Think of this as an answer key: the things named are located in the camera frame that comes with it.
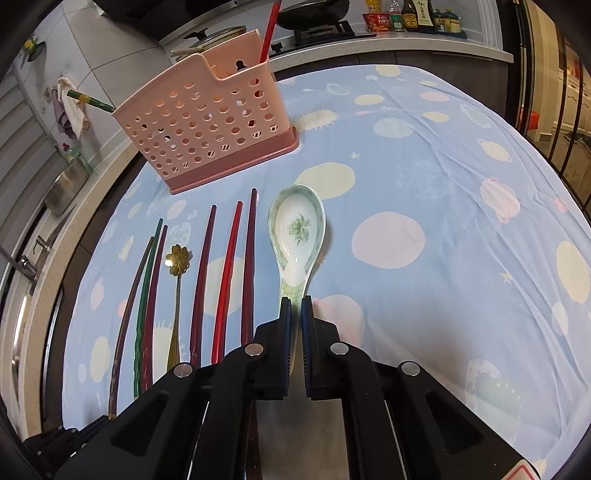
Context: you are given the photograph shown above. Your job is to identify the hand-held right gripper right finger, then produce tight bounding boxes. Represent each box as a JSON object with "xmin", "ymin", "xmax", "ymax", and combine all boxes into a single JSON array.
[{"xmin": 301, "ymin": 296, "xmax": 537, "ymax": 480}]

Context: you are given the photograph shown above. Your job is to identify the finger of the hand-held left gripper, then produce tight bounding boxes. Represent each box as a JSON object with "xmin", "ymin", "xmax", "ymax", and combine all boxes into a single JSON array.
[{"xmin": 23, "ymin": 415, "xmax": 112, "ymax": 469}]

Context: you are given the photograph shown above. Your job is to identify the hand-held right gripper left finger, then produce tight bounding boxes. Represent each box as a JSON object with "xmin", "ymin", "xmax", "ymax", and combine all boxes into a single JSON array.
[{"xmin": 55, "ymin": 298, "xmax": 293, "ymax": 480}]

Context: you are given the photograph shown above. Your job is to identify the white green ceramic spoon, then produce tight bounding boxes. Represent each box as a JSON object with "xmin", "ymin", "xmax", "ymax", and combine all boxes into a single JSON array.
[{"xmin": 269, "ymin": 185, "xmax": 327, "ymax": 374}]

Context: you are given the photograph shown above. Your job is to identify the brown chopstick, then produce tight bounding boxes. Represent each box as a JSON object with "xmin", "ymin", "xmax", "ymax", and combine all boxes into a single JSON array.
[{"xmin": 107, "ymin": 236, "xmax": 154, "ymax": 422}]

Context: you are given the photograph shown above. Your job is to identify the gold flower spoon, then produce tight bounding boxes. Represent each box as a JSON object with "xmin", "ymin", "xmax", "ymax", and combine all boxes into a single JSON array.
[{"xmin": 166, "ymin": 244, "xmax": 194, "ymax": 370}]

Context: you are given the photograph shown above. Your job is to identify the green chopstick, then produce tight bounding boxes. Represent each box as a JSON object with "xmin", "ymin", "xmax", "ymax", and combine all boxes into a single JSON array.
[
  {"xmin": 133, "ymin": 219, "xmax": 163, "ymax": 400},
  {"xmin": 66, "ymin": 89, "xmax": 116, "ymax": 113}
]

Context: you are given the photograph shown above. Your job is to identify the pink perforated utensil holder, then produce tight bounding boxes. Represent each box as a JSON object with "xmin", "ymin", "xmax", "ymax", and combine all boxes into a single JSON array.
[{"xmin": 112, "ymin": 28, "xmax": 300, "ymax": 195}]

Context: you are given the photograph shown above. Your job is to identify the steel faucet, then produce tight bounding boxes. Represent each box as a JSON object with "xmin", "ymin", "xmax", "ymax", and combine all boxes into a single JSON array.
[{"xmin": 17, "ymin": 234, "xmax": 52, "ymax": 283}]

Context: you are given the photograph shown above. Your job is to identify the blue planet print tablecloth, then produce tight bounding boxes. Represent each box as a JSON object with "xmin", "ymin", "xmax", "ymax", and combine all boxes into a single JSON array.
[{"xmin": 60, "ymin": 62, "xmax": 591, "ymax": 467}]

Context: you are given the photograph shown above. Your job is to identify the steel colander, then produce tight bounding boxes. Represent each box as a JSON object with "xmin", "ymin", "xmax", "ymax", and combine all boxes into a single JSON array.
[{"xmin": 44, "ymin": 158, "xmax": 94, "ymax": 216}]

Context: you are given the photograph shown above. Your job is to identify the green dish soap bottle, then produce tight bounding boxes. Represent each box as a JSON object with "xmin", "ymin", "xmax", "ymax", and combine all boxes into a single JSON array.
[{"xmin": 60, "ymin": 143, "xmax": 87, "ymax": 168}]

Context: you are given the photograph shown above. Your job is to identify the black gas stove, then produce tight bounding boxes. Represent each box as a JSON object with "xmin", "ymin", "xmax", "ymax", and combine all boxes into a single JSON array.
[{"xmin": 269, "ymin": 21, "xmax": 357, "ymax": 57}]

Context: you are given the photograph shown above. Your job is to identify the pot with glass lid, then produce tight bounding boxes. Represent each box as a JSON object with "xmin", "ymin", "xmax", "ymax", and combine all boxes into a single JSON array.
[{"xmin": 172, "ymin": 27, "xmax": 249, "ymax": 59}]

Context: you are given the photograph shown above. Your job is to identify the white hanging cloth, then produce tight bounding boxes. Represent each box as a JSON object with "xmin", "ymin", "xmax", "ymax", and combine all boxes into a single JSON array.
[{"xmin": 56, "ymin": 77, "xmax": 92, "ymax": 137}]

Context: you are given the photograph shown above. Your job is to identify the pink hanging cloth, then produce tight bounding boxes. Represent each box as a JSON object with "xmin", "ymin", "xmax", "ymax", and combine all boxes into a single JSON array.
[{"xmin": 50, "ymin": 90, "xmax": 80, "ymax": 140}]

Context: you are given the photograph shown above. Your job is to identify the red instant noodle bowl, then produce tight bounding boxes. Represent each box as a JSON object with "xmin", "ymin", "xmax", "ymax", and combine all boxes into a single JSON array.
[{"xmin": 361, "ymin": 12, "xmax": 393, "ymax": 33}]

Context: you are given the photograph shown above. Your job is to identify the black wok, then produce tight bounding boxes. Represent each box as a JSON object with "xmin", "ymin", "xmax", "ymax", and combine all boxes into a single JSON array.
[{"xmin": 276, "ymin": 0, "xmax": 352, "ymax": 29}]

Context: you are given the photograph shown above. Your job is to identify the glass sliding door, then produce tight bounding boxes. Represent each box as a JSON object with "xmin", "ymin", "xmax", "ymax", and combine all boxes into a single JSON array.
[{"xmin": 510, "ymin": 0, "xmax": 591, "ymax": 210}]

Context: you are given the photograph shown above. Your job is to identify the dark sauce bottle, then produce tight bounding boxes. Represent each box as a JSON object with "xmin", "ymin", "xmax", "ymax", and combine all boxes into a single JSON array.
[{"xmin": 401, "ymin": 0, "xmax": 419, "ymax": 32}]

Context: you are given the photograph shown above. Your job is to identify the black soy sauce bottle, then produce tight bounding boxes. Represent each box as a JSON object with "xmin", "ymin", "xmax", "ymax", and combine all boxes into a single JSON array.
[{"xmin": 413, "ymin": 0, "xmax": 436, "ymax": 34}]

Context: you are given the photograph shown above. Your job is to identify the blue yellow condiment jar set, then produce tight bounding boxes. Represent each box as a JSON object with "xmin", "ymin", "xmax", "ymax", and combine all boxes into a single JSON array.
[{"xmin": 433, "ymin": 8, "xmax": 468, "ymax": 38}]

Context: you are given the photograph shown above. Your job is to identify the range hood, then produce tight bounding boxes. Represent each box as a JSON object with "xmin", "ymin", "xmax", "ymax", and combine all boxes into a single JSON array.
[{"xmin": 92, "ymin": 0, "xmax": 188, "ymax": 25}]

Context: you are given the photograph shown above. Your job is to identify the yellow wall hook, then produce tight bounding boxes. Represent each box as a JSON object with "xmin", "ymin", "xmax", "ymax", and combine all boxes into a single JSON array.
[{"xmin": 21, "ymin": 39, "xmax": 48, "ymax": 62}]

